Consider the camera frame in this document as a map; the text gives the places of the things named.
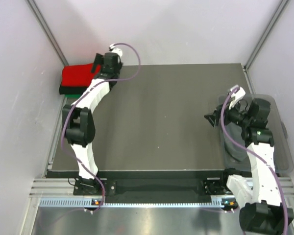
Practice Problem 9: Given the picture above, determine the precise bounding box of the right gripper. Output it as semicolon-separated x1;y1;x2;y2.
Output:
204;96;252;128

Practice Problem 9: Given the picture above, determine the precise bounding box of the red t shirt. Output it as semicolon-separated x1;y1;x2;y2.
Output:
61;64;101;87

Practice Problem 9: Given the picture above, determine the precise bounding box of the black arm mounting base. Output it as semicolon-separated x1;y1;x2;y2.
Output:
73;170;230;204

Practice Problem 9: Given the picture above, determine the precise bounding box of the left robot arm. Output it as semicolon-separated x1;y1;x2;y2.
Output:
61;48;123;195

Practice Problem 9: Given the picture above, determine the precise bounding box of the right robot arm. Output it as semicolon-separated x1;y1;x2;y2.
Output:
204;98;294;235

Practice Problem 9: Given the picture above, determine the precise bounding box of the grey t shirt in bin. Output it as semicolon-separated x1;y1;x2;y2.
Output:
223;123;248;162

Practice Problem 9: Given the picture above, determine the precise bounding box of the folded green t shirt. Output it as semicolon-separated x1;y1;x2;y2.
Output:
64;94;81;99

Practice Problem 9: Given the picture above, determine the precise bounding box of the folded black t shirt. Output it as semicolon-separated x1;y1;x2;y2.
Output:
59;85;87;95

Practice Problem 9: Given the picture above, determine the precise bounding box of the clear plastic bin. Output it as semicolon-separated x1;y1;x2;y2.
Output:
218;94;294;174

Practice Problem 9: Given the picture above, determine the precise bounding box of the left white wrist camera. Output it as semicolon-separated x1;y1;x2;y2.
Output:
109;44;123;58

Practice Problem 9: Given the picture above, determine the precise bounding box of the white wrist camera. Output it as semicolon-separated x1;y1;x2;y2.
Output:
228;85;246;110
109;44;123;58

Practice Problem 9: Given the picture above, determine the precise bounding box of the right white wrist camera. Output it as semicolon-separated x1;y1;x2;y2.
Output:
228;85;246;110

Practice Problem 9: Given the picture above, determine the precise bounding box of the left corner aluminium post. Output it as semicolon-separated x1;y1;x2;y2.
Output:
25;0;69;66

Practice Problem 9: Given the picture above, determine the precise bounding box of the corner aluminium post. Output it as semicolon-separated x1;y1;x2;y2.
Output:
25;0;69;66
244;0;291;71

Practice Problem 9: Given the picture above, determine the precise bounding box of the right corner aluminium post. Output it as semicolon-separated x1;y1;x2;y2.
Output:
244;0;291;71

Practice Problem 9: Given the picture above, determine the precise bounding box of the aluminium frame rail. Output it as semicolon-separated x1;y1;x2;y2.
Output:
29;177;294;199

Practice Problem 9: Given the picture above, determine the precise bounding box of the grey slotted cable duct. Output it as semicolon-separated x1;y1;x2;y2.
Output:
39;197;238;209

